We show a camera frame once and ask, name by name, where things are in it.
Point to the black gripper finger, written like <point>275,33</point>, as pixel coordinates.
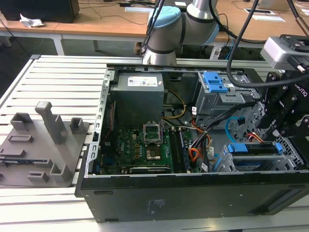
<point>271,101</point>
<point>289,120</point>

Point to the hard disk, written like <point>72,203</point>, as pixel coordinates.
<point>260,148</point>

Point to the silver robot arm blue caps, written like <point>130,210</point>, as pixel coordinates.
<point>166,31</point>

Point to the grey metal disk bay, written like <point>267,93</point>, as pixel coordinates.
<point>285,162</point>

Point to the black RAM slot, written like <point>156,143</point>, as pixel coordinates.
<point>175,149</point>

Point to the grey optical drive cage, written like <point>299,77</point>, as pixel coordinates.
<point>217,104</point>

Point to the blue plastic drive latch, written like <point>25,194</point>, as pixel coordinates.
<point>214,83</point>

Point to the white power strip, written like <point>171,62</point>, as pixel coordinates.
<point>215,53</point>

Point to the white paper sheet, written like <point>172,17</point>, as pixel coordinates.
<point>268,18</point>
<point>136,9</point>

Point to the CPU socket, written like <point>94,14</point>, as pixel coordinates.
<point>153,154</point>

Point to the grey power supply unit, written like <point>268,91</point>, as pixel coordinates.
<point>137,101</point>

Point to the black graphics card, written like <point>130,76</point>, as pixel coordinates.
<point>149,169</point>

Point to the black PC case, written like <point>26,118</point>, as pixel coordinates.
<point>169,198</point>

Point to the green motherboard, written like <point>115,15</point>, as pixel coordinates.
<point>130,149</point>

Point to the wooden desk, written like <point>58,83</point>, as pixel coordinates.
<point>101,24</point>

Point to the grey parts rack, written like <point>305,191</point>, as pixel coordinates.
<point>36,154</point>

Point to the black box on desk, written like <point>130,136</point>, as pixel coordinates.
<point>41,9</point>

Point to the crumpled white paper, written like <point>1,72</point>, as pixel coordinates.
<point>31,22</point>

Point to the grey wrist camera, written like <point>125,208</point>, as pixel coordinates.
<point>275,53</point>

